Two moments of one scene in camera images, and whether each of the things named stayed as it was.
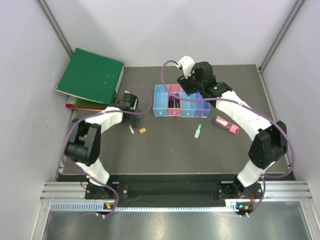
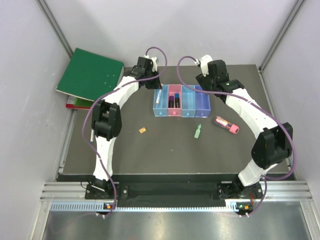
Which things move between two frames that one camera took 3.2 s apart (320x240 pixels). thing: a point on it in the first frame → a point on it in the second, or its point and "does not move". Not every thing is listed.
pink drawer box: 175,103 does not move
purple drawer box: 202,108 does not move
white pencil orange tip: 131,129 → 158,97
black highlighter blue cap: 177,100 does not move
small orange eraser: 142,130 does not move
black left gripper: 133,121 → 156,85
